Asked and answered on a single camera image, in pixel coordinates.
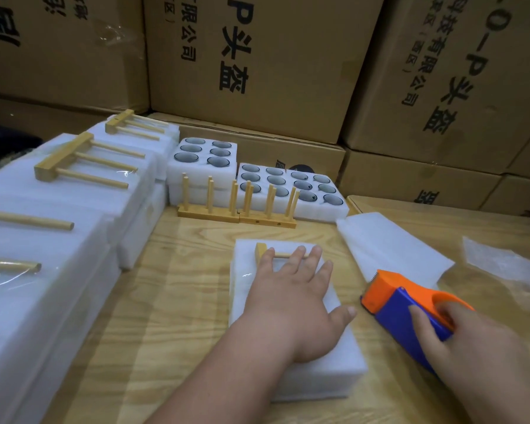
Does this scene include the stack of white foam trays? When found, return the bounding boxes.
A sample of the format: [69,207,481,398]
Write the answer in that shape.
[166,137,351,225]

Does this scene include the wooden rack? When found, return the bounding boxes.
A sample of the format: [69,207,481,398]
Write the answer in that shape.
[0,209,75,343]
[34,130,148,191]
[254,243,298,263]
[105,109,171,142]

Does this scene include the orange and blue tape dispenser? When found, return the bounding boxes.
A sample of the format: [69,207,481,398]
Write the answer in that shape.
[361,269,476,376]

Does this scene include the person's right hand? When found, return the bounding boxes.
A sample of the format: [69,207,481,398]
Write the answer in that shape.
[409,300,530,424]

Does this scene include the person's left hand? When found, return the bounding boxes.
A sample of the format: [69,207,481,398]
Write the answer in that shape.
[237,245,358,366]

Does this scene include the black plastic bag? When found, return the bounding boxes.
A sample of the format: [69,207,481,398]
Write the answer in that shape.
[0,121,45,179]

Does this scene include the row of wooden peg racks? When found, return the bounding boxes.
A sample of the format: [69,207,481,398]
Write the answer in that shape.
[177,174,300,230]

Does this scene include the stack of brown cardboard boxes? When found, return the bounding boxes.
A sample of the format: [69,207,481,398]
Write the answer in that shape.
[0,0,530,217]

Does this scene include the pile of white foam sheets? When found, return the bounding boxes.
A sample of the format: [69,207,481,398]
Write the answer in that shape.
[336,211,457,290]

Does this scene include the clear plastic wrap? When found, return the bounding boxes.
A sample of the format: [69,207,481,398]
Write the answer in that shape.
[462,236,530,306]

